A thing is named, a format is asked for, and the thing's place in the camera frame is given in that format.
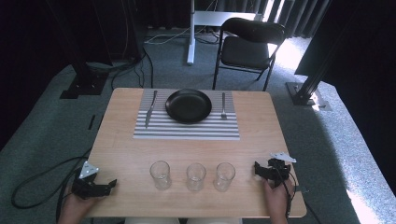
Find white floor cable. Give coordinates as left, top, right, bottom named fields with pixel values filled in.
left=143, top=27, right=191, bottom=46

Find person's right hand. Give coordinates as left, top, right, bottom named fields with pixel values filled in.
left=263, top=177, right=295, bottom=218

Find silver fork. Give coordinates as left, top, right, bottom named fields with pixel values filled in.
left=220, top=91, right=228, bottom=120

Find grey striped placemat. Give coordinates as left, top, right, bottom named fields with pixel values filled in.
left=133, top=89, right=241, bottom=141

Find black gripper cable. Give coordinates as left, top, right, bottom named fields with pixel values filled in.
left=274, top=166, right=298, bottom=218
left=10, top=148, right=93, bottom=223

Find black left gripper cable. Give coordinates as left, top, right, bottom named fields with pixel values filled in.
left=10, top=148, right=93, bottom=223

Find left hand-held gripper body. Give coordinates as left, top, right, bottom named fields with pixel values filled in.
left=71, top=161, right=110, bottom=201

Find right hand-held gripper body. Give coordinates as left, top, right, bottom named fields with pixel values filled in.
left=262, top=151, right=298, bottom=188

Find black round plate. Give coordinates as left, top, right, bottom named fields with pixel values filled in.
left=164, top=88, right=213, bottom=124

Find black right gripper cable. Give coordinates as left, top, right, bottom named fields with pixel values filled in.
left=274, top=166, right=298, bottom=218

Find black folding chair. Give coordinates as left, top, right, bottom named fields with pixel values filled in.
left=212, top=17, right=287, bottom=92

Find black metal stand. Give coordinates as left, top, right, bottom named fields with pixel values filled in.
left=285, top=18, right=332, bottom=112
left=46, top=0, right=110, bottom=100

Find black floor cables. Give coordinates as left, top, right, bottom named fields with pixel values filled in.
left=110, top=43, right=155, bottom=91

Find silver table knife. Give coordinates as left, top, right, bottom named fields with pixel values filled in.
left=144, top=90, right=159, bottom=129

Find person's left hand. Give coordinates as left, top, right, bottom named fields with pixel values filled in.
left=57, top=193, right=101, bottom=224

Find clear drinking glass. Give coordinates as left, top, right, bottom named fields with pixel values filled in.
left=149, top=160, right=173, bottom=191
left=186, top=162, right=207, bottom=192
left=213, top=161, right=236, bottom=192

